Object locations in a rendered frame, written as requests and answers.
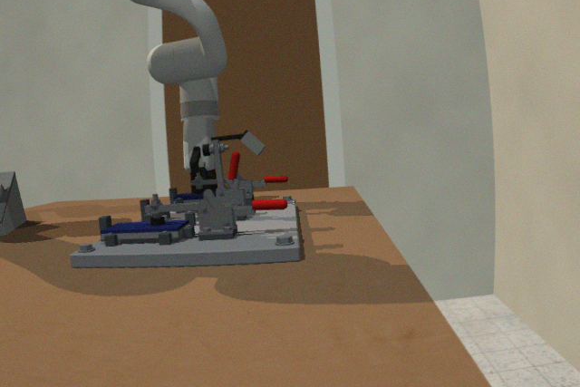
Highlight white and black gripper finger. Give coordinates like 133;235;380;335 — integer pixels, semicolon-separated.
207;169;218;192
189;147;208;193

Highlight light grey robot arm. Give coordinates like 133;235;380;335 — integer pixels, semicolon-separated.
131;0;266;156

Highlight blue flat metal plate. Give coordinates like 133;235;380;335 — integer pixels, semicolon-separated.
101;219;189;239

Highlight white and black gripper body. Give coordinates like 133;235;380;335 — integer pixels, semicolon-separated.
181;115;219;172

